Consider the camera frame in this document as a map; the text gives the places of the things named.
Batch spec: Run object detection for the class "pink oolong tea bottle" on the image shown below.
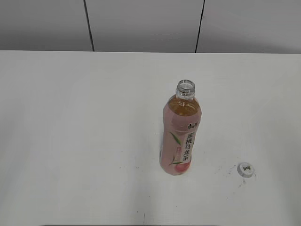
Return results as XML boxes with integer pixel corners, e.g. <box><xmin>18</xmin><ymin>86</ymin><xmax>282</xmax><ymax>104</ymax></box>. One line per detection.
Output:
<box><xmin>160</xmin><ymin>80</ymin><xmax>202</xmax><ymax>176</ymax></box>

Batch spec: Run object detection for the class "white bottle cap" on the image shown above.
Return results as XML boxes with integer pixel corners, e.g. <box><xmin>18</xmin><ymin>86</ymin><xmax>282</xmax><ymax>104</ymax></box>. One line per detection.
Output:
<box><xmin>237</xmin><ymin>162</ymin><xmax>254</xmax><ymax>178</ymax></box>

